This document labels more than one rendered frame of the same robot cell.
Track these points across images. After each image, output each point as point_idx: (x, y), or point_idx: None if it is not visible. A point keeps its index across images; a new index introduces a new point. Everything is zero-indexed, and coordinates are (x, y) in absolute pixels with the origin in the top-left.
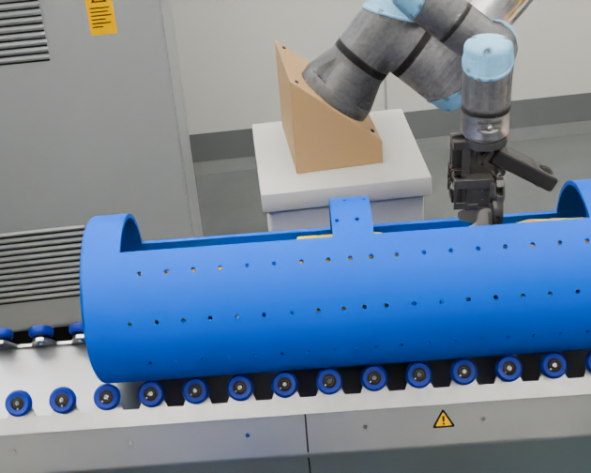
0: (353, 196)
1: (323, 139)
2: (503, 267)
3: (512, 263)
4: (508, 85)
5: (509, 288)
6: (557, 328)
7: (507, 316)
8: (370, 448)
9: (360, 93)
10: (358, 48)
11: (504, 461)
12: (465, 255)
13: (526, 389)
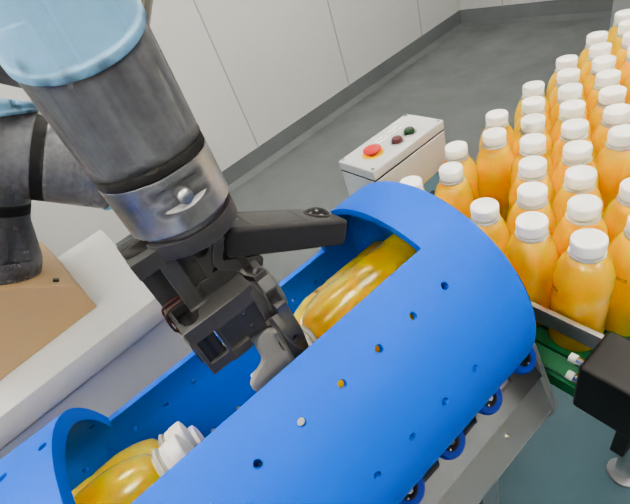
0: (76, 377)
1: None
2: (361, 421)
3: (370, 403)
4: (166, 72)
5: (390, 444)
6: (464, 426)
7: (405, 478)
8: None
9: None
10: None
11: None
12: (289, 452)
13: (435, 488)
